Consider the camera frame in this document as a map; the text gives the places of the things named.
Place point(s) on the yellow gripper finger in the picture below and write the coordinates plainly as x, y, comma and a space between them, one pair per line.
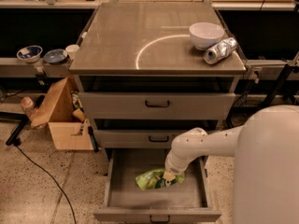
168, 176

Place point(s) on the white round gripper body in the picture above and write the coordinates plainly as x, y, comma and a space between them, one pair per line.
172, 167

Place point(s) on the green rice chip bag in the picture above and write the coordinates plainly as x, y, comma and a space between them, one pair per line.
153, 179

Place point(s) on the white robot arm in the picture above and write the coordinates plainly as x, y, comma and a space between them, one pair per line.
266, 174

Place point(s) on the bottom grey open drawer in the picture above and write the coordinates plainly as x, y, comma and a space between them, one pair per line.
124, 201

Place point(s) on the middle grey drawer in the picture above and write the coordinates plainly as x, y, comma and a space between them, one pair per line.
136, 138

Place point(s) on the grey drawer cabinet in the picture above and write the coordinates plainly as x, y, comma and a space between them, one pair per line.
146, 47

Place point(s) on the top grey drawer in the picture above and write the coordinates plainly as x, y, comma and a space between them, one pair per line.
128, 105

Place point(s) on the crushed silver can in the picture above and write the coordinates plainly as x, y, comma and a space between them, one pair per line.
220, 51

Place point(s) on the cardboard box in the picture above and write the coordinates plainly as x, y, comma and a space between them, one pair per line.
68, 131

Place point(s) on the white bowl on cabinet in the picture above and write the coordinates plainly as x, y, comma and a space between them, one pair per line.
205, 34

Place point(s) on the small white cup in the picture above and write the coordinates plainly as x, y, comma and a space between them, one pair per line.
71, 50

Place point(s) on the plastic bottle on floor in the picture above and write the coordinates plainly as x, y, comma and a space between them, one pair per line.
29, 107

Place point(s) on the blue grey bowl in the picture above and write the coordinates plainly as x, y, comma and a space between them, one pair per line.
56, 56

